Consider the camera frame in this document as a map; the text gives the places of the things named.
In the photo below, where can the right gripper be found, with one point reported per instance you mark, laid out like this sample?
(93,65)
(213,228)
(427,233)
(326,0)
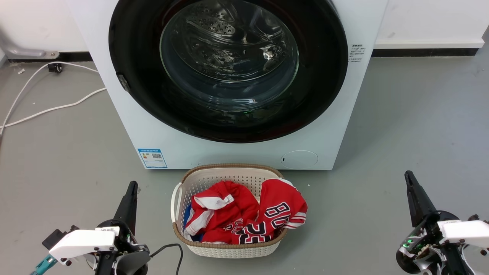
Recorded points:
(431,236)

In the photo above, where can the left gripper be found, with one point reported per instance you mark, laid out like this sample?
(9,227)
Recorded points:
(84,242)

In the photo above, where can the black round washer door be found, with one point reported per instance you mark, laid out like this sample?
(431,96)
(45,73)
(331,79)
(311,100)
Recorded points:
(324,76)

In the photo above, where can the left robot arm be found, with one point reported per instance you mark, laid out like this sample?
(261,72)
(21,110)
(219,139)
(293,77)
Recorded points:
(135,263)

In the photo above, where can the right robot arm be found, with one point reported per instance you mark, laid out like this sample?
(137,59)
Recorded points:
(479,261)

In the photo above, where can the white front-load washing machine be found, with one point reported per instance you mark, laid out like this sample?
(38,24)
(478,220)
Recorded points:
(324,133)

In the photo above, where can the blue cloth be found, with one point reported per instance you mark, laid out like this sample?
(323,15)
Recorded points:
(187,217)

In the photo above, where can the blue energy label sticker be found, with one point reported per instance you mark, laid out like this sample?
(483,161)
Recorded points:
(152,158)

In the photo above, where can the red garment with white collar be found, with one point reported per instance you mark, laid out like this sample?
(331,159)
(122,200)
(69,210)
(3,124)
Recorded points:
(229,214)

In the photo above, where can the white woven laundry basket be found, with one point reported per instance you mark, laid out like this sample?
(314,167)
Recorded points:
(229,250)

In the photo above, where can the round white filter cover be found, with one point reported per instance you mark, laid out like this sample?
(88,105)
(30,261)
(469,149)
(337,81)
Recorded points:
(300,159)

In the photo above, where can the red jersey with number print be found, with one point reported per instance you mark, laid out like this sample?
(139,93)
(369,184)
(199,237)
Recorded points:
(280,200)

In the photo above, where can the black baseboard strip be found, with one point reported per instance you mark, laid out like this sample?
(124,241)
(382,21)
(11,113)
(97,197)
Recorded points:
(428,52)
(76,57)

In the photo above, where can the small black text sticker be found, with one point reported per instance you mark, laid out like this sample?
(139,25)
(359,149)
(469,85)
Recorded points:
(357,53)

